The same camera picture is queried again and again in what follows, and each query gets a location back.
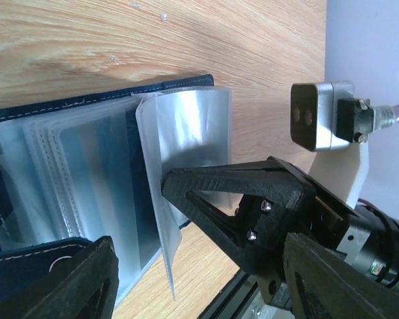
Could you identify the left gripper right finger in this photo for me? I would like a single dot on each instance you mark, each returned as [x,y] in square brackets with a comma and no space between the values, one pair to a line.
[322,286]

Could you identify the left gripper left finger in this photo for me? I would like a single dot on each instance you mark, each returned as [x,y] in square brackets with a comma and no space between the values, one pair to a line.
[71,278]

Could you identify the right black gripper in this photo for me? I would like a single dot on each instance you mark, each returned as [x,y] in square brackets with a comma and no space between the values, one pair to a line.
[247,209]

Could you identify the navy blue card holder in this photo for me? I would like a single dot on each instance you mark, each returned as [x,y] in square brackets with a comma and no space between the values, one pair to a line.
[78,169]

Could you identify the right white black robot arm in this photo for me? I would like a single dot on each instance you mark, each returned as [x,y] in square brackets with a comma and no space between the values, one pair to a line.
[395,242]

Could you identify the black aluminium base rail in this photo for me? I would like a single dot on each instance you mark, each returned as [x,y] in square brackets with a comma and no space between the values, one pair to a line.
[241,298]

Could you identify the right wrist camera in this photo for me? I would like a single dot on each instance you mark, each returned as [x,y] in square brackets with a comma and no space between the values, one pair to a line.
[339,165]

